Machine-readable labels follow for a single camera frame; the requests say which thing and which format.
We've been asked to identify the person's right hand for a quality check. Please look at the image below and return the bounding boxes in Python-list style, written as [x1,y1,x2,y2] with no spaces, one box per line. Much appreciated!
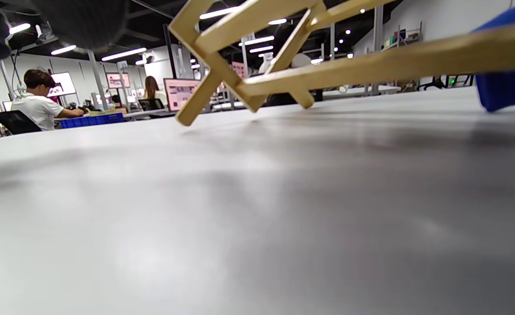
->
[0,0,129,63]

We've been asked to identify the wooden book rack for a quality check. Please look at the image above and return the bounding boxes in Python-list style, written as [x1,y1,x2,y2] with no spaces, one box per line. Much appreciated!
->
[169,0,515,127]

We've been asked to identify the blue t-shirt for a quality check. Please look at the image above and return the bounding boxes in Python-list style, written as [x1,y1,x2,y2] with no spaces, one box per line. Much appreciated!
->
[472,0,515,113]

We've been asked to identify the ceiling light strips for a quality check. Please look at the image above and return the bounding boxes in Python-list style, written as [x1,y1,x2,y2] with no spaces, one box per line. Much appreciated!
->
[8,4,367,66]

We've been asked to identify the grey support column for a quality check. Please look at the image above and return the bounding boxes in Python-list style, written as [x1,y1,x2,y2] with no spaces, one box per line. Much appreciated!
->
[87,49,110,111]

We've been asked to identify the computer monitor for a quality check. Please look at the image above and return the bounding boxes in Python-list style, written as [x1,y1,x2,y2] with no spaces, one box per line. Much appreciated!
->
[106,72,131,90]
[48,72,77,98]
[164,78,202,112]

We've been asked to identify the blue plastic crate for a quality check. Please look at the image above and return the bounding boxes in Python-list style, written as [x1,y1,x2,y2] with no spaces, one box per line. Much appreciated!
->
[60,112,126,129]

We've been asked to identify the black office chair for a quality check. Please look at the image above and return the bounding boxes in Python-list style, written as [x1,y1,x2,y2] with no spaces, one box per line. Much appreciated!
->
[138,98,166,112]
[0,110,43,136]

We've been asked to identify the white wall shelf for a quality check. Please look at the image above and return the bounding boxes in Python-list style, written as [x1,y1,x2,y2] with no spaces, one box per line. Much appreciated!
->
[382,22,425,51]

